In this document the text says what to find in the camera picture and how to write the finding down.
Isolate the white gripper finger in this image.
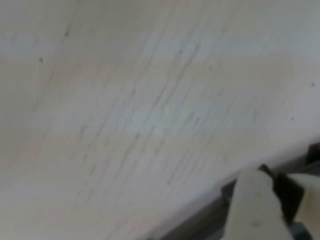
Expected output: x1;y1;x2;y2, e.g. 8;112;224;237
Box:
287;172;320;226
223;169;292;240

